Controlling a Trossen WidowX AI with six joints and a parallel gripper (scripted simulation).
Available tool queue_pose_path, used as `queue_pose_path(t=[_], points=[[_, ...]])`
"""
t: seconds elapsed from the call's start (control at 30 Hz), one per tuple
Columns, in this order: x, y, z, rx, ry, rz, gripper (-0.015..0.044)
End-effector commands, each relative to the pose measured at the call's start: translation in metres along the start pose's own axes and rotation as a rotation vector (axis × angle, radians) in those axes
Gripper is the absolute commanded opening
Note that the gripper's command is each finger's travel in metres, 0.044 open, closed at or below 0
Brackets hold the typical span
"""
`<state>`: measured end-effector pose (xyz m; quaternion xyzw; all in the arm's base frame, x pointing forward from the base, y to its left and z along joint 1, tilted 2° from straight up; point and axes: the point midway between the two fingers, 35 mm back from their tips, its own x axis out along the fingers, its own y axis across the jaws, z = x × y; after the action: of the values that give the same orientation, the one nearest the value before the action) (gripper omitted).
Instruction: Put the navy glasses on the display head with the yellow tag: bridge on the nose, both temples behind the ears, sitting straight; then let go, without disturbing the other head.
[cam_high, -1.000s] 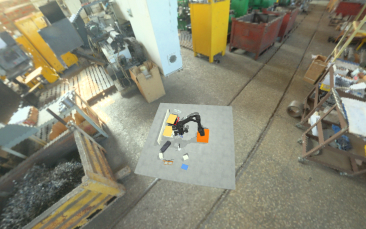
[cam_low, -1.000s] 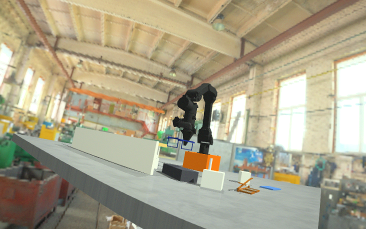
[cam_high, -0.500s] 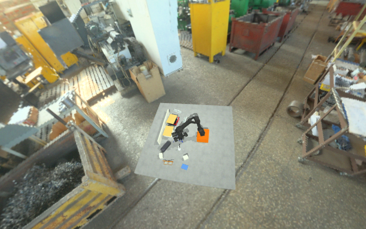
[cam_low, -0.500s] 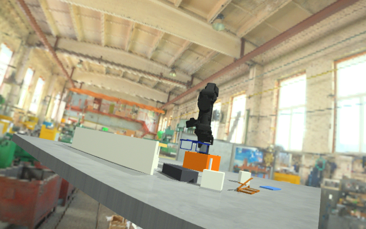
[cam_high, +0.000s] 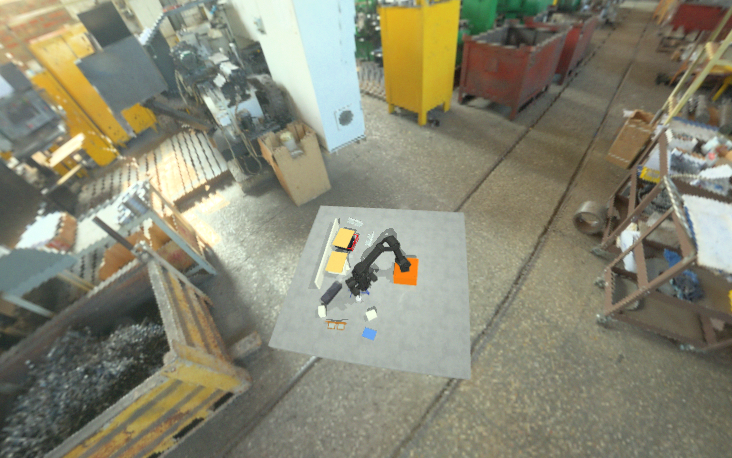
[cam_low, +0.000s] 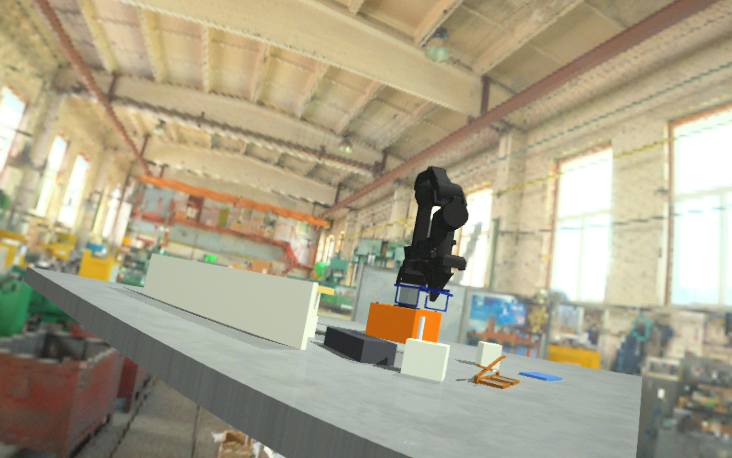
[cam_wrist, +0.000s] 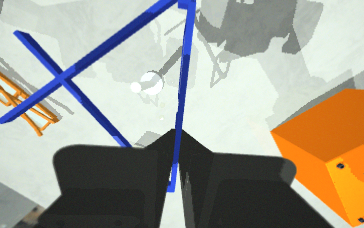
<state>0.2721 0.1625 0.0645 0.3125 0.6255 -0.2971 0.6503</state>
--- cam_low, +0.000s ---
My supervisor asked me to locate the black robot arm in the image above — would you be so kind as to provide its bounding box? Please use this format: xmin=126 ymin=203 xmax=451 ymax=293
xmin=396 ymin=166 xmax=470 ymax=287

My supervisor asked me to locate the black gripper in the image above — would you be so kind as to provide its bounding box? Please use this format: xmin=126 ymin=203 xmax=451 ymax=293
xmin=412 ymin=232 xmax=467 ymax=289

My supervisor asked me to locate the blue flat plate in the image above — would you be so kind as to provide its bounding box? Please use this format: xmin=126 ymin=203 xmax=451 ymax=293
xmin=519 ymin=372 xmax=563 ymax=381

